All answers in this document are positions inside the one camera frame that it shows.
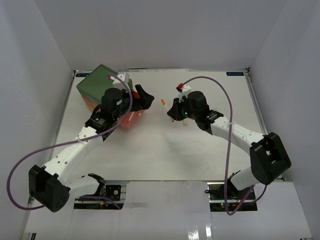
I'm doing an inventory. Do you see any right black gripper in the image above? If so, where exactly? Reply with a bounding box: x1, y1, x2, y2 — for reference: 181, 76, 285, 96
168, 96, 199, 122

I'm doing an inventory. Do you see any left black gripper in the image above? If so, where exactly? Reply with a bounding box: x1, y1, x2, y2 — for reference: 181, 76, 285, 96
114, 85, 155, 121

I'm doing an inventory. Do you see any orange cap marker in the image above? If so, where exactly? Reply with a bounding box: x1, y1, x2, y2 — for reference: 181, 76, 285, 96
161, 99, 174, 123

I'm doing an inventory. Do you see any orange red drawer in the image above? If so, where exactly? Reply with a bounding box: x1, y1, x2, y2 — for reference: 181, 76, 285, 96
117, 91, 145, 131

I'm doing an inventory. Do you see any green drawer storage box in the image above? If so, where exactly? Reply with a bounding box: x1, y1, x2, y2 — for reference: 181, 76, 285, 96
75, 64, 119, 108

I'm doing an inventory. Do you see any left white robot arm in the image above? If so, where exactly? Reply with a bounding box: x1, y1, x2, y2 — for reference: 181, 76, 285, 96
28, 84, 155, 213

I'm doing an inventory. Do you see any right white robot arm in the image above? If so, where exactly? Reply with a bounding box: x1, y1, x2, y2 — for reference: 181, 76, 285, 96
167, 91, 292, 200

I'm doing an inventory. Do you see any blue corner label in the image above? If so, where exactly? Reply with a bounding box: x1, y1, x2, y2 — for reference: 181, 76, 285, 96
226, 71, 244, 76

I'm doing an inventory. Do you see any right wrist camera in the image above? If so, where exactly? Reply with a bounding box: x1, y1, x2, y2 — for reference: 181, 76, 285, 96
176, 83, 192, 103

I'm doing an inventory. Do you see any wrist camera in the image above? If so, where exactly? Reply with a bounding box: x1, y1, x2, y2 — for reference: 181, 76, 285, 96
176, 83, 192, 103
108, 72, 130, 90

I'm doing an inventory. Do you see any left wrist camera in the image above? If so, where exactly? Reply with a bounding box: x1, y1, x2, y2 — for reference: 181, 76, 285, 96
108, 72, 130, 90

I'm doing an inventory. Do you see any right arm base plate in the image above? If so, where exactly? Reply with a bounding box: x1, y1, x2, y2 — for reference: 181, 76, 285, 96
204, 183, 258, 212

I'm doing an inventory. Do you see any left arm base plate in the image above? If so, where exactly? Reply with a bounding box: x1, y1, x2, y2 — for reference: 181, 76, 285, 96
101, 185, 122, 201

